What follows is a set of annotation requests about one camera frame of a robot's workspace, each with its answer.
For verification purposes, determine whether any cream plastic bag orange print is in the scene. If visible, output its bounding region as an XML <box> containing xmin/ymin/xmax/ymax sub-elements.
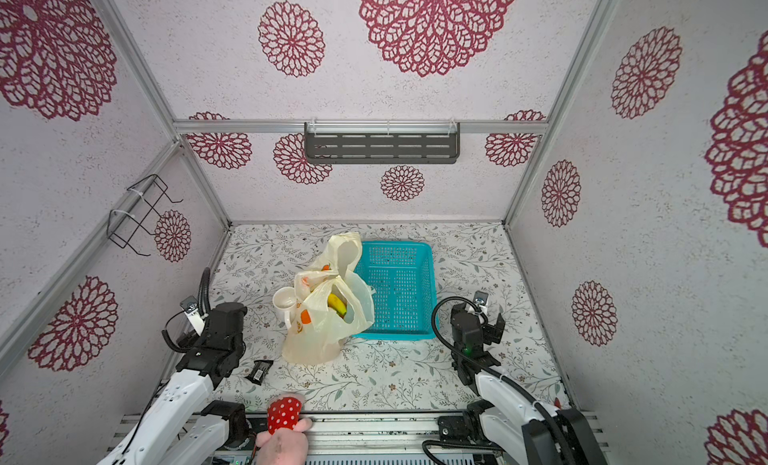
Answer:
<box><xmin>282</xmin><ymin>232</ymin><xmax>374</xmax><ymax>366</ymax></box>

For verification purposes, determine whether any yellow banana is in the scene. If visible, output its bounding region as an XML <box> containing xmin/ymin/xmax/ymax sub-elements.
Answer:
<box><xmin>327</xmin><ymin>293</ymin><xmax>347</xmax><ymax>318</ymax></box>

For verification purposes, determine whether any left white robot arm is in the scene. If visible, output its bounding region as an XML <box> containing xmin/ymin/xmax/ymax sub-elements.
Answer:
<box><xmin>101</xmin><ymin>302</ymin><xmax>251</xmax><ymax>464</ymax></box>

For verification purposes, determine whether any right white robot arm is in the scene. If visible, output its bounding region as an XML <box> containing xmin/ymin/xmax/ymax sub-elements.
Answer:
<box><xmin>422</xmin><ymin>296</ymin><xmax>608</xmax><ymax>464</ymax></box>

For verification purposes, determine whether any white ceramic mug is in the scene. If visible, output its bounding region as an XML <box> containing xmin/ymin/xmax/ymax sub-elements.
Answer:
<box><xmin>272</xmin><ymin>287</ymin><xmax>300</xmax><ymax>330</ymax></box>

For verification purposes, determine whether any teal plastic basket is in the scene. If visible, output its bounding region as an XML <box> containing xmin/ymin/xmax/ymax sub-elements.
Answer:
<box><xmin>355</xmin><ymin>241</ymin><xmax>437</xmax><ymax>341</ymax></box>

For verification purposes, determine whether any pink plush toy spotted cap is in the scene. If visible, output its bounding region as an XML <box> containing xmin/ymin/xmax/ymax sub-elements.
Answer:
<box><xmin>253</xmin><ymin>393</ymin><xmax>313</xmax><ymax>465</ymax></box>

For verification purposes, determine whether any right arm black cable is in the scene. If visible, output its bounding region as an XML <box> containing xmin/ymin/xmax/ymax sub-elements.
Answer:
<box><xmin>430</xmin><ymin>295</ymin><xmax>577</xmax><ymax>465</ymax></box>

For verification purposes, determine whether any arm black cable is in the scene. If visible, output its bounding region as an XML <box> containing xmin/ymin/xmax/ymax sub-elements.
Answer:
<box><xmin>430</xmin><ymin>295</ymin><xmax>577</xmax><ymax>465</ymax></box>
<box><xmin>161</xmin><ymin>266</ymin><xmax>212</xmax><ymax>355</ymax></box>

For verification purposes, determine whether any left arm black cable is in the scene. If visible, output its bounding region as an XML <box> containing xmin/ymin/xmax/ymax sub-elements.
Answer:
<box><xmin>161</xmin><ymin>266</ymin><xmax>212</xmax><ymax>355</ymax></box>

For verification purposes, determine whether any black wire wall rack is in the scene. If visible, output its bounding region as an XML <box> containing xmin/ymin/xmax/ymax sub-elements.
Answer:
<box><xmin>105</xmin><ymin>174</ymin><xmax>183</xmax><ymax>257</ymax></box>

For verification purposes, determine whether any grey wall shelf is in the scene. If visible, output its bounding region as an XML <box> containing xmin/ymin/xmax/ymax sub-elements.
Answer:
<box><xmin>304</xmin><ymin>122</ymin><xmax>461</xmax><ymax>165</ymax></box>

